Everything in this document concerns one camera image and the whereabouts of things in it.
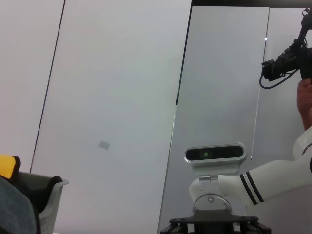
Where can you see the person's hand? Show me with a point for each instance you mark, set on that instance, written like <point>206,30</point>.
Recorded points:
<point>304,100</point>

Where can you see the yellow and grey towel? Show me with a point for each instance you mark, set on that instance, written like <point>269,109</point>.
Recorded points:
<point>14,209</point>

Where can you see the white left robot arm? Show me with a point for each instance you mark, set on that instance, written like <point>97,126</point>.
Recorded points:
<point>273,178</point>

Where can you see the grey perforated storage box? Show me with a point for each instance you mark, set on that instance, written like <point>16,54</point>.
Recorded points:
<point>54,202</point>

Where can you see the black robot torso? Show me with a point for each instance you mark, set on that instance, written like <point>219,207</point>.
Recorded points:
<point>214,223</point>

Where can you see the black cloth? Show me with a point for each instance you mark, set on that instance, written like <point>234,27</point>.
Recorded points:
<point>55,180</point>

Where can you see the black hand-held video camera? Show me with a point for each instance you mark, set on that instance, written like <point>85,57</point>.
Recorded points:
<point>287,61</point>

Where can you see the silver head camera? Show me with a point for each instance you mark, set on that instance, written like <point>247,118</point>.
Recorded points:
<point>214,154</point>

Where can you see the silver head mount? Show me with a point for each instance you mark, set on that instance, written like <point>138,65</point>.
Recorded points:
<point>210,201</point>

